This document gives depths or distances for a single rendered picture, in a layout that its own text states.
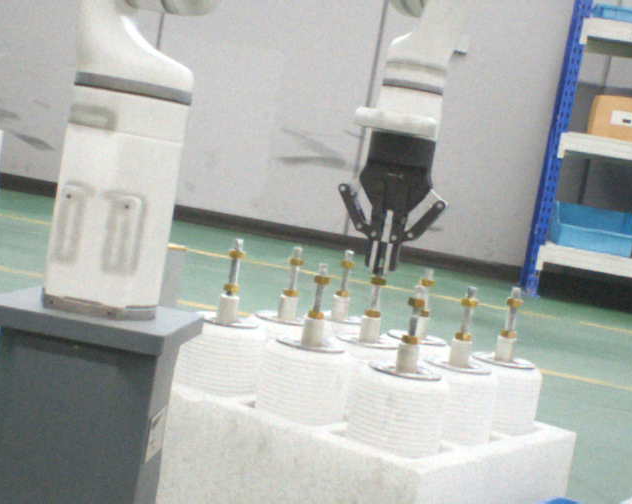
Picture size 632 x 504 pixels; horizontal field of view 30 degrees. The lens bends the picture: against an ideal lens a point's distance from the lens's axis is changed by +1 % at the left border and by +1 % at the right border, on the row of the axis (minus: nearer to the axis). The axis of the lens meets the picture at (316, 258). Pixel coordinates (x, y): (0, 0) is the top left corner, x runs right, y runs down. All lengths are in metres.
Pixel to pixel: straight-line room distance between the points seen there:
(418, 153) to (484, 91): 5.12
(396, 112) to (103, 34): 0.46
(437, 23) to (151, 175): 0.51
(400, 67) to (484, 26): 5.15
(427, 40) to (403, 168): 0.14
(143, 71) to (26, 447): 0.30
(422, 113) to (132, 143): 0.49
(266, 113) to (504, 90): 1.29
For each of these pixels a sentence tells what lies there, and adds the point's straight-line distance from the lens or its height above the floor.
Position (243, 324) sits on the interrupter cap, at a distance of 1.32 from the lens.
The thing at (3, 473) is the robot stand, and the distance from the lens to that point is 0.94.
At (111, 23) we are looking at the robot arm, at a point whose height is 0.52.
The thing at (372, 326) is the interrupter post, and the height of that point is 0.27.
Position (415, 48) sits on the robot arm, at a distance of 1.33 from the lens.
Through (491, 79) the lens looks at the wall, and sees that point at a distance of 6.44.
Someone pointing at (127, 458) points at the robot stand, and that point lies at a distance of 0.93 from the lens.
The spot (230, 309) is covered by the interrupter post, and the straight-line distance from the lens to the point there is 1.32.
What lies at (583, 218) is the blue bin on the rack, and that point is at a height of 0.40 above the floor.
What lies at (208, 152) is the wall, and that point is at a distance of 6.57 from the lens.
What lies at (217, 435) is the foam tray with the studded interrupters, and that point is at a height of 0.15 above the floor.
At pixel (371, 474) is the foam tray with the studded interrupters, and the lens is 1.15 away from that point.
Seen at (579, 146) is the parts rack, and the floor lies 0.73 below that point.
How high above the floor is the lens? 0.44
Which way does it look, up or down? 5 degrees down
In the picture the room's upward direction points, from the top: 10 degrees clockwise
